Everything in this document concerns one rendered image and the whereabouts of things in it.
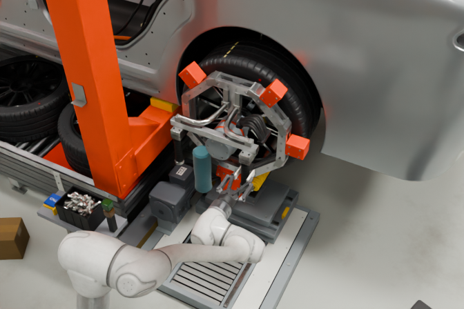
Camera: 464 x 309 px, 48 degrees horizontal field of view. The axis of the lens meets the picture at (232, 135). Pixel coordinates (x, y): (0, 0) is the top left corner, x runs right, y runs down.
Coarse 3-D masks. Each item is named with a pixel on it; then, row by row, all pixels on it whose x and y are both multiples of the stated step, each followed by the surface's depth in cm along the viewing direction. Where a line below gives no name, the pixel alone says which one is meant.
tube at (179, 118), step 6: (228, 90) 228; (228, 96) 230; (222, 102) 232; (228, 102) 232; (222, 108) 230; (228, 108) 233; (180, 114) 226; (216, 114) 227; (180, 120) 226; (186, 120) 224; (192, 120) 224; (198, 120) 223; (204, 120) 223; (210, 120) 224
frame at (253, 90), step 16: (208, 80) 230; (224, 80) 227; (240, 80) 227; (192, 96) 241; (256, 96) 222; (192, 112) 255; (272, 112) 224; (288, 128) 228; (224, 160) 261; (272, 160) 249; (256, 176) 255
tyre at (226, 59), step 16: (224, 48) 241; (240, 48) 236; (256, 48) 236; (272, 48) 237; (208, 64) 236; (224, 64) 231; (240, 64) 227; (256, 64) 227; (272, 64) 229; (288, 64) 234; (256, 80) 228; (272, 80) 225; (288, 80) 229; (304, 80) 236; (288, 96) 226; (304, 96) 234; (288, 112) 231; (304, 112) 232; (304, 128) 234; (288, 160) 250
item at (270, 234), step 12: (288, 192) 308; (204, 204) 301; (288, 204) 300; (240, 216) 294; (276, 216) 294; (288, 216) 299; (252, 228) 287; (264, 228) 288; (276, 228) 285; (264, 240) 288
